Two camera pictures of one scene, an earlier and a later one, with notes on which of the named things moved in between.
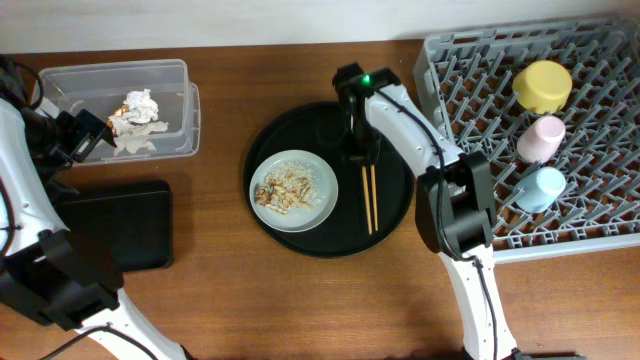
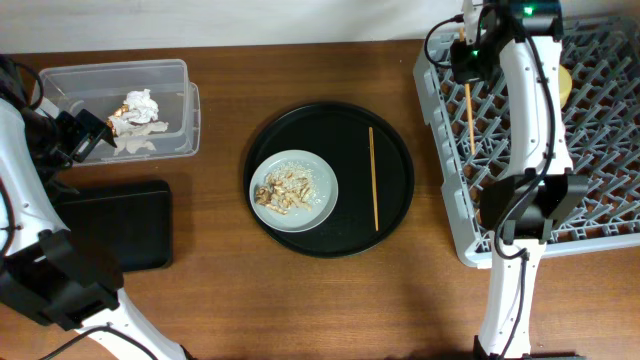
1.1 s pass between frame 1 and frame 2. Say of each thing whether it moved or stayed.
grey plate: stayed
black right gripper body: moved
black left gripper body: stayed
